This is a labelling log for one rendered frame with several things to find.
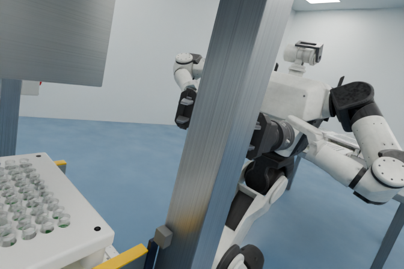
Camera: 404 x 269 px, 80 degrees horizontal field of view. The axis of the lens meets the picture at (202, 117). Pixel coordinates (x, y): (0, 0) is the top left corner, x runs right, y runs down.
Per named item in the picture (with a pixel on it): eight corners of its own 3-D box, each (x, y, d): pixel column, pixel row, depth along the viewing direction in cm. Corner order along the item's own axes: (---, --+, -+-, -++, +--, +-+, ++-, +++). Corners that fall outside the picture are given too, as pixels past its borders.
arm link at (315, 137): (271, 139, 76) (309, 164, 68) (285, 114, 73) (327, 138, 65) (279, 137, 81) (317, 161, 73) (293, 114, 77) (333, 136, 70)
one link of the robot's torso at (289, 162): (266, 173, 121) (276, 141, 118) (290, 185, 114) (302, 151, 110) (237, 186, 99) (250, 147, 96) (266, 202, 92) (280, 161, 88)
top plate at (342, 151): (341, 158, 129) (342, 154, 128) (298, 140, 145) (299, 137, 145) (352, 154, 146) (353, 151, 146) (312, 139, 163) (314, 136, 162)
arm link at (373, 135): (409, 206, 63) (376, 137, 77) (438, 185, 53) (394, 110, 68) (362, 205, 65) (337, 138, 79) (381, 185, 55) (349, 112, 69)
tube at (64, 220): (53, 274, 29) (60, 222, 27) (50, 266, 30) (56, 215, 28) (65, 269, 30) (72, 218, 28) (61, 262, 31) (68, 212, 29)
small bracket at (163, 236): (159, 235, 33) (162, 223, 33) (170, 245, 32) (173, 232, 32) (151, 239, 32) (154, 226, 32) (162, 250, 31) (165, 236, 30)
